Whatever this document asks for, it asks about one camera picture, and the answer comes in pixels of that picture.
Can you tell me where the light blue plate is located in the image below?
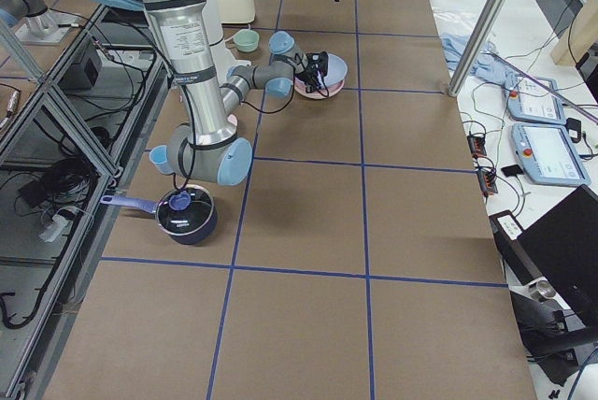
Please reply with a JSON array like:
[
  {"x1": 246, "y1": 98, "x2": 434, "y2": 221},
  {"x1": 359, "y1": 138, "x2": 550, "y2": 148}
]
[{"x1": 323, "y1": 53, "x2": 348, "y2": 86}]

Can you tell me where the dark blue pot with lid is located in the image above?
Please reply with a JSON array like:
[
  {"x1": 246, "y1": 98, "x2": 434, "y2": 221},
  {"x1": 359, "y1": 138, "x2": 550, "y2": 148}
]
[{"x1": 100, "y1": 184, "x2": 218, "y2": 245}]

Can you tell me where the lower teach pendant tablet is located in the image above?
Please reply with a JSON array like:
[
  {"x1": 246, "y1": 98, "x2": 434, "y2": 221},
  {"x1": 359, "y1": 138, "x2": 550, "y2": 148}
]
[{"x1": 511, "y1": 122, "x2": 591, "y2": 187}]

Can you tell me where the aluminium frame post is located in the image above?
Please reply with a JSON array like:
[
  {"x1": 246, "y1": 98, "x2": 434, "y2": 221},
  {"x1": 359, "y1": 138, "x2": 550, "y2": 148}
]
[{"x1": 447, "y1": 0, "x2": 506, "y2": 97}]

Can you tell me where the pink bowl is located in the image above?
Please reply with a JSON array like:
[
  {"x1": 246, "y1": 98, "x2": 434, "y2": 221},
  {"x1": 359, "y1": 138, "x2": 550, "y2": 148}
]
[{"x1": 227, "y1": 115, "x2": 238, "y2": 128}]

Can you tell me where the pink plate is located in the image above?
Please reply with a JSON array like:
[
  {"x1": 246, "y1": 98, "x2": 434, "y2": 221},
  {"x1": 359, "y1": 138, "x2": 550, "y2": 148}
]
[{"x1": 294, "y1": 79, "x2": 345, "y2": 100}]

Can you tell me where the black laptop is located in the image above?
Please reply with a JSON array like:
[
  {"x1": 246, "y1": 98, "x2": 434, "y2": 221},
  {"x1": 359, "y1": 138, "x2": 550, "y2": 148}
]
[{"x1": 489, "y1": 185, "x2": 597, "y2": 323}]

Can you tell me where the white camera pole base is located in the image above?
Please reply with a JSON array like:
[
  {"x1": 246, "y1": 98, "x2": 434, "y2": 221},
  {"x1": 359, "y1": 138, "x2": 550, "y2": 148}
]
[{"x1": 202, "y1": 0, "x2": 251, "y2": 83}]

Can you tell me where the upper teach pendant tablet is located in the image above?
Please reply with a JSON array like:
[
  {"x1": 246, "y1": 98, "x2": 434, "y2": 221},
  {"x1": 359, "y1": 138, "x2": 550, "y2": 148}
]
[{"x1": 504, "y1": 73, "x2": 566, "y2": 125}]

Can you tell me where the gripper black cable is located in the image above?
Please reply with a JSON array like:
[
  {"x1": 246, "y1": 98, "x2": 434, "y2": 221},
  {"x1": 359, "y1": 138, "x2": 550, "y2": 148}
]
[{"x1": 172, "y1": 56, "x2": 328, "y2": 191}]

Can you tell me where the teach pendant tablet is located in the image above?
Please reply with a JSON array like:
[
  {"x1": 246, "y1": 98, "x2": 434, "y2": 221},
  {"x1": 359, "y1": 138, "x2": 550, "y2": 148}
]
[
  {"x1": 504, "y1": 73, "x2": 566, "y2": 125},
  {"x1": 511, "y1": 122, "x2": 591, "y2": 187}
]

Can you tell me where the light blue cup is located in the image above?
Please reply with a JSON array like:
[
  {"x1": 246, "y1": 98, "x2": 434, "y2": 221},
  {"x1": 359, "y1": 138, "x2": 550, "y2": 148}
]
[{"x1": 149, "y1": 145, "x2": 174, "y2": 176}]

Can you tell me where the light blue cloth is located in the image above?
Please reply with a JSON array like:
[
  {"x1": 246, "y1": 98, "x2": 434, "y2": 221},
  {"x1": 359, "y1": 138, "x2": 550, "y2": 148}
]
[{"x1": 440, "y1": 32, "x2": 520, "y2": 89}]

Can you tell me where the green bowl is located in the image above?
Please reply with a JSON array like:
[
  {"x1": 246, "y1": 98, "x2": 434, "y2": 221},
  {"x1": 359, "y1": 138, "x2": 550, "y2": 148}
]
[{"x1": 233, "y1": 29, "x2": 260, "y2": 53}]

